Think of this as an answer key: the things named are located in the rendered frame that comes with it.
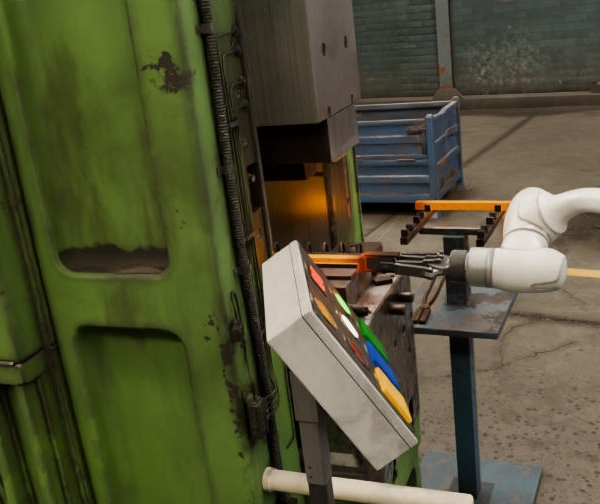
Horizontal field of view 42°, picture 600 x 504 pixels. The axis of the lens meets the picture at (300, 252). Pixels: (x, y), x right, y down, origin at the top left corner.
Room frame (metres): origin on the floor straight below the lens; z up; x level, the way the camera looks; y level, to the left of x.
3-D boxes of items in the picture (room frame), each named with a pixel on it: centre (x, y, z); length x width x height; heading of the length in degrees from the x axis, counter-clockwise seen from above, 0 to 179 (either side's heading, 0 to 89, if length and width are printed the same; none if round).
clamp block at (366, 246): (1.93, -0.15, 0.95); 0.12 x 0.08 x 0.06; 67
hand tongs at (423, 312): (2.29, -0.42, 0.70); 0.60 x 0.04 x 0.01; 158
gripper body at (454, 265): (1.68, -0.33, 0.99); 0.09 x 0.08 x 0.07; 67
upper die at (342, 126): (1.82, 0.06, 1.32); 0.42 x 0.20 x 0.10; 67
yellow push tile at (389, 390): (1.09, -0.11, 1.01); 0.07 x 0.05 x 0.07; 2
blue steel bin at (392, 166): (5.83, -0.64, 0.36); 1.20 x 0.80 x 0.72; 63
